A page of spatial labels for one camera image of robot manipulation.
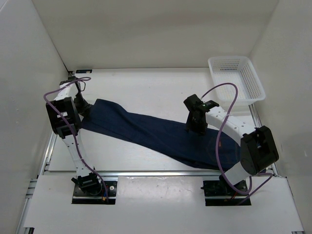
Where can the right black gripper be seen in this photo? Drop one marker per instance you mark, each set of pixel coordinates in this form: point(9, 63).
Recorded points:
point(201, 130)

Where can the white perforated plastic basket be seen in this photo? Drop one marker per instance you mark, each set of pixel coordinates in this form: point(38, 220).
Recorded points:
point(240, 71)

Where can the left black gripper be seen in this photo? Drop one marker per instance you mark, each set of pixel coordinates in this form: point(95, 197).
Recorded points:
point(84, 108)

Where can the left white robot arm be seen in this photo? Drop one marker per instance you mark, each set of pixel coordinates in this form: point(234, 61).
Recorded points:
point(65, 106)

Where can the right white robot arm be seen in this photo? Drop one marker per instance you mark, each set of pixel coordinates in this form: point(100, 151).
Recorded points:
point(257, 145)

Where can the dark blue denim trousers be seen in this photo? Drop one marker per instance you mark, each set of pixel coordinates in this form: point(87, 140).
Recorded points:
point(161, 135)

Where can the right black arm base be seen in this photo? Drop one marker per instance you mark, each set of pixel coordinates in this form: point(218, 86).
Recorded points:
point(218, 194)

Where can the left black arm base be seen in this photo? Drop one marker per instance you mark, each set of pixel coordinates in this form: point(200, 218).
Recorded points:
point(90, 190)

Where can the aluminium rail frame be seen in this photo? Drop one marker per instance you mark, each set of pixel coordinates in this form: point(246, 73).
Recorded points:
point(155, 194)

